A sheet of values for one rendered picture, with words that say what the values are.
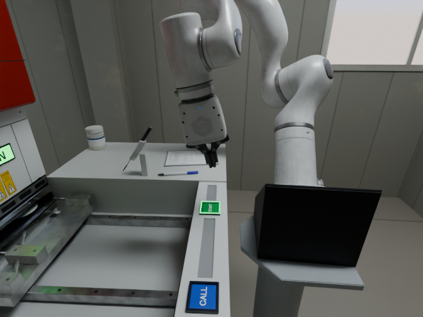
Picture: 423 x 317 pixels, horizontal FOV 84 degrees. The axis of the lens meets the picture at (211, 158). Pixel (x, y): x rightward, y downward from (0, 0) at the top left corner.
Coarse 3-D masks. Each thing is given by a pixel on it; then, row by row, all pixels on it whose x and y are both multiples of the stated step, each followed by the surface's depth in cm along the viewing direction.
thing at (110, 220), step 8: (88, 216) 80; (96, 216) 80; (104, 216) 80; (112, 216) 80; (120, 216) 80; (128, 216) 80; (136, 216) 80; (144, 216) 80; (152, 216) 80; (160, 216) 80; (168, 216) 80; (88, 224) 80; (96, 224) 80; (104, 224) 80; (112, 224) 80; (120, 224) 80; (128, 224) 79; (136, 224) 79; (144, 224) 79; (152, 224) 79; (160, 224) 79; (168, 224) 79; (176, 224) 78; (184, 224) 78
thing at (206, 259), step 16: (208, 192) 74; (224, 192) 73; (224, 208) 66; (192, 224) 60; (208, 224) 60; (224, 224) 60; (192, 240) 55; (208, 240) 55; (224, 240) 55; (192, 256) 50; (208, 256) 51; (224, 256) 50; (192, 272) 47; (208, 272) 47; (224, 272) 47; (224, 288) 44; (176, 304) 41; (224, 304) 41
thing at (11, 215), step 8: (48, 184) 81; (40, 192) 77; (48, 192) 83; (24, 200) 73; (32, 200) 74; (16, 208) 69; (24, 208) 71; (48, 208) 81; (8, 216) 66; (16, 216) 68; (40, 216) 78; (0, 224) 63; (8, 224) 66; (32, 224) 74; (16, 240) 69; (8, 248) 66; (0, 256) 64
